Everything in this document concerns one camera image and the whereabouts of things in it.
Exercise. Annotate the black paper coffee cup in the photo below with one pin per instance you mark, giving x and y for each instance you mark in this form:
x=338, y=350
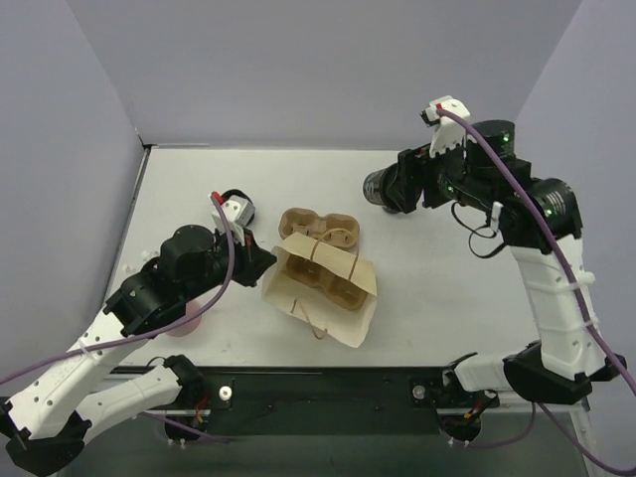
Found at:
x=377, y=186

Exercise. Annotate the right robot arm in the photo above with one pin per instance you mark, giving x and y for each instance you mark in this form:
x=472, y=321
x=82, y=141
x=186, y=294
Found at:
x=540, y=223

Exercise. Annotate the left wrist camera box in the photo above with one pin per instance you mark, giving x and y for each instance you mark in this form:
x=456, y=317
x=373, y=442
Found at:
x=238, y=212

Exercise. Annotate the stack of black lids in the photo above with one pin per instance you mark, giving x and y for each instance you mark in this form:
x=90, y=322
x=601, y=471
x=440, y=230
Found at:
x=241, y=194

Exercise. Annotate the pink straw holder cup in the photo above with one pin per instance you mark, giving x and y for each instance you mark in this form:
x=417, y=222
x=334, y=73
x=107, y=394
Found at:
x=192, y=308

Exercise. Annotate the tan paper bag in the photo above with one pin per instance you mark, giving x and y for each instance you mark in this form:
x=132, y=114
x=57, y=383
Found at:
x=310, y=306

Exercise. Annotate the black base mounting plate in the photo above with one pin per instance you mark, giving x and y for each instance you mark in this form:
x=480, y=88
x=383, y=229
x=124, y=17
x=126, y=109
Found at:
x=242, y=402

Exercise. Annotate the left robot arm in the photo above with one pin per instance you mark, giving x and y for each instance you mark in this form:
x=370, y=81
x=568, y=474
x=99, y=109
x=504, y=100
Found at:
x=49, y=423

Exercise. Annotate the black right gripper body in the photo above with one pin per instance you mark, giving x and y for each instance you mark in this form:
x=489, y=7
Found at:
x=409, y=180

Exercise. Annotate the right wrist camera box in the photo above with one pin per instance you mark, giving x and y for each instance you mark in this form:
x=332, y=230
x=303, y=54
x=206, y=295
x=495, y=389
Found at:
x=448, y=135

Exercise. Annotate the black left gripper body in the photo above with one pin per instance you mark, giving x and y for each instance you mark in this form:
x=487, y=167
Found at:
x=248, y=259

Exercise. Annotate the brown pulp cup carrier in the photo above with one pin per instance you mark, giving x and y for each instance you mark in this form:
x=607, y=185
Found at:
x=342, y=231

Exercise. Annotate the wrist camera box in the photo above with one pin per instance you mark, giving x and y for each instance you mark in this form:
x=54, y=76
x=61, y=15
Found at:
x=238, y=212
x=448, y=135

